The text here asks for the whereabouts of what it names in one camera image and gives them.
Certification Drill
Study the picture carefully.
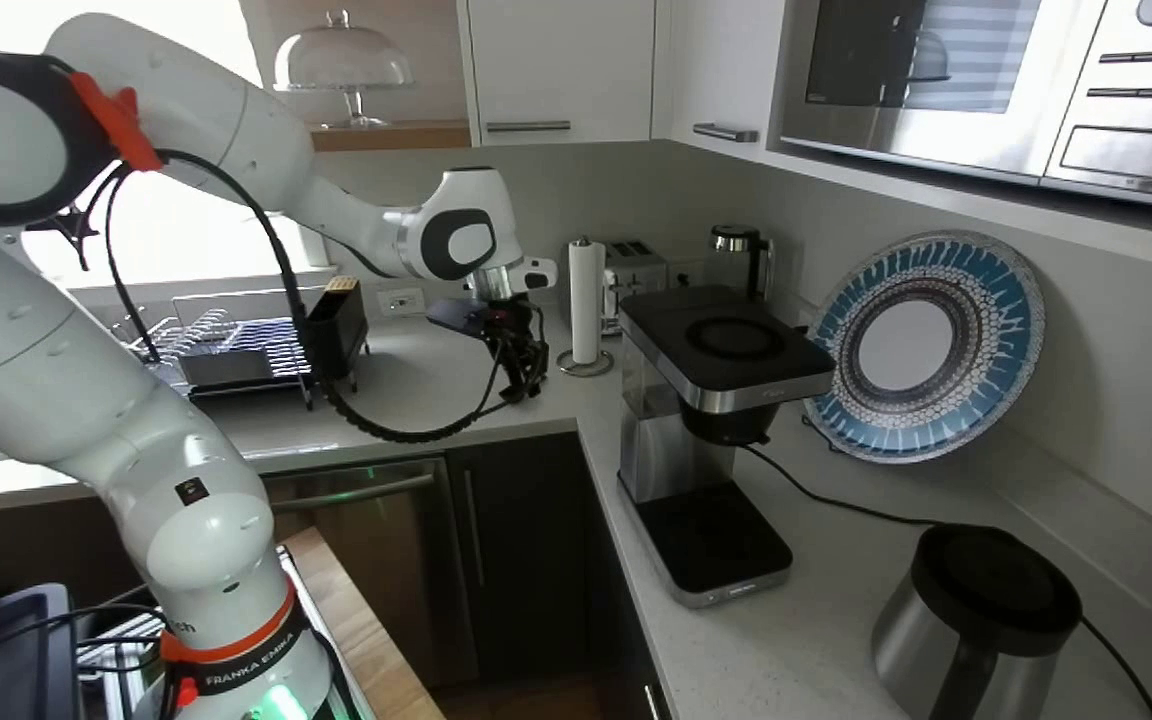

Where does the wide white cabinet door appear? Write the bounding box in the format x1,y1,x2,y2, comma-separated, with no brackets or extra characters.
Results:
460,0,659,152

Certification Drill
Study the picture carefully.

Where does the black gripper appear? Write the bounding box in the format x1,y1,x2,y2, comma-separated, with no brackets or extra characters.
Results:
475,293,556,406

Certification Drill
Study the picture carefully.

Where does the white wall outlet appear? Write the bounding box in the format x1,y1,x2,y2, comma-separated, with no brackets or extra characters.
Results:
373,278,429,324

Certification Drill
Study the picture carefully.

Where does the black equipment box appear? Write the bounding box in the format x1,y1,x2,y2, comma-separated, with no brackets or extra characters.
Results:
0,579,90,720

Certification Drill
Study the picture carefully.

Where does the white paper towel roll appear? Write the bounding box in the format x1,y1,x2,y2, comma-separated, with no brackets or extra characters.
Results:
560,236,613,367

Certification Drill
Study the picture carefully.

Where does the black box appliance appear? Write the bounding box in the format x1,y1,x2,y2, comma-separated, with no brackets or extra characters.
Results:
301,276,376,394

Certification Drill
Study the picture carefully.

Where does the wooden robot cart top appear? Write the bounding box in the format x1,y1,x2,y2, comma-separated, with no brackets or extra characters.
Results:
275,518,448,720

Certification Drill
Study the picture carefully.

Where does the narrow white cabinet door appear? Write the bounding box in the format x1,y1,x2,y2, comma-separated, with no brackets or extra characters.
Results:
651,0,789,147

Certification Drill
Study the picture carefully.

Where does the glass dome cake stand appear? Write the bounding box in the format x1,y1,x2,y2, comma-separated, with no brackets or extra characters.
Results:
268,6,415,132

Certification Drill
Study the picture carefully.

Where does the stainless steel dishwasher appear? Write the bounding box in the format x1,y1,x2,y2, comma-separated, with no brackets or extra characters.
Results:
261,455,458,698

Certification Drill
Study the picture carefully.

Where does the stainless steel coffee maker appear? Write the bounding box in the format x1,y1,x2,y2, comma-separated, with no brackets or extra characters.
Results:
613,278,841,615

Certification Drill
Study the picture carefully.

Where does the bright window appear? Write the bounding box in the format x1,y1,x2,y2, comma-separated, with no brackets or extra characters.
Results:
12,0,335,293

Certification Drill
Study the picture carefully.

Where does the orange cable clamp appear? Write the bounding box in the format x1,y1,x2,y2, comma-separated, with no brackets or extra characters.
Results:
65,68,169,176

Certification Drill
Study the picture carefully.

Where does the wooden wall shelf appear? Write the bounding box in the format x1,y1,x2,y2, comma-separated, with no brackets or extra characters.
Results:
309,115,475,156

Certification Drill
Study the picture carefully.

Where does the stainless steel microwave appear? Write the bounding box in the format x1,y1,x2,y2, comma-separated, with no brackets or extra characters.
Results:
773,0,1152,212

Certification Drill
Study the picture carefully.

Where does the small black silver appliance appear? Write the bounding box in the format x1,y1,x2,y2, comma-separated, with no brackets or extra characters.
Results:
707,218,778,305

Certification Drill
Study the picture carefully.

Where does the metal dish rack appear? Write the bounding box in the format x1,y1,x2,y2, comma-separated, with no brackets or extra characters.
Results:
132,305,322,406

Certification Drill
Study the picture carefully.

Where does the dark cabinet door vertical handle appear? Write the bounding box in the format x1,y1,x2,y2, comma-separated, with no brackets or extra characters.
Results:
446,437,597,689

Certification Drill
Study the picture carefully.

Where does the metal paper towel holder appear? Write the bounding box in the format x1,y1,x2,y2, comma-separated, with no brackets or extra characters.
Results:
551,348,621,383

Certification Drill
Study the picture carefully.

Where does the stainless steel toaster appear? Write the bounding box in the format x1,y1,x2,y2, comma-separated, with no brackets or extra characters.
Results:
597,236,676,338

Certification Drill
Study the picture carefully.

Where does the blue patterned white plate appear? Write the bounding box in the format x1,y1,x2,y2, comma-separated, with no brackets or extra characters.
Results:
803,228,1049,468

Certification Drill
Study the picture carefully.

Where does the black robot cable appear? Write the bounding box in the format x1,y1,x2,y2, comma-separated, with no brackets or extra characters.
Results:
60,143,516,446

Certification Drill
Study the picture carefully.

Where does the stainless carafe with black lid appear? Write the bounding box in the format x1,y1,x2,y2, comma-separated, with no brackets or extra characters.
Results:
868,518,1089,720

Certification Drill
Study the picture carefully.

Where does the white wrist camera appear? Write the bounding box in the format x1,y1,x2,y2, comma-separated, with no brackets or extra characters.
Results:
508,253,564,301

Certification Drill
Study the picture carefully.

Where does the dark cabinet with horizontal handle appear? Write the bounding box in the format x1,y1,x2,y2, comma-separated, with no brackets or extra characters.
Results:
582,444,676,720

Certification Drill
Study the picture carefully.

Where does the black power cord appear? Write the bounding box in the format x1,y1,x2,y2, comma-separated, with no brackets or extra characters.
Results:
739,441,1152,720

